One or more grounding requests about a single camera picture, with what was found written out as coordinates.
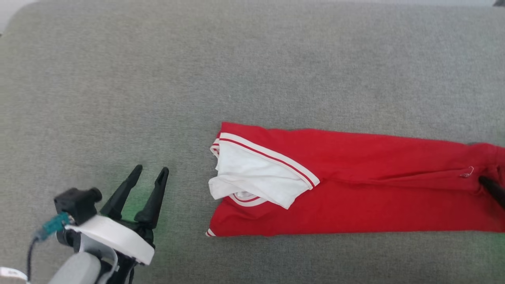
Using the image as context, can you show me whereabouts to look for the red and white shirt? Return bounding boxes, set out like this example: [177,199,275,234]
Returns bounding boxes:
[205,121,505,237]

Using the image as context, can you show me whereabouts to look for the white paper cable label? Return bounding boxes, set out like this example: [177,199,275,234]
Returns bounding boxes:
[0,267,29,283]

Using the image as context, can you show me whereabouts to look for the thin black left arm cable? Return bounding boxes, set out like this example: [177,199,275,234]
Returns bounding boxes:
[26,236,41,282]

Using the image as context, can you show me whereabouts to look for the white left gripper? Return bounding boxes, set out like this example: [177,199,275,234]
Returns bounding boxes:
[65,164,170,284]

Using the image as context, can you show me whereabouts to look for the teal left camera connector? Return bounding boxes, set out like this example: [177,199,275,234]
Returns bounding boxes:
[34,212,71,241]

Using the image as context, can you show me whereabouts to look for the grey fabric sofa seat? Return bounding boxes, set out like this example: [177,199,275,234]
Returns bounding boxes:
[0,0,505,284]

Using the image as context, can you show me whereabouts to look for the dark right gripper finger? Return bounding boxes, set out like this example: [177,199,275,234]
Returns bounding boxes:
[479,176,505,210]

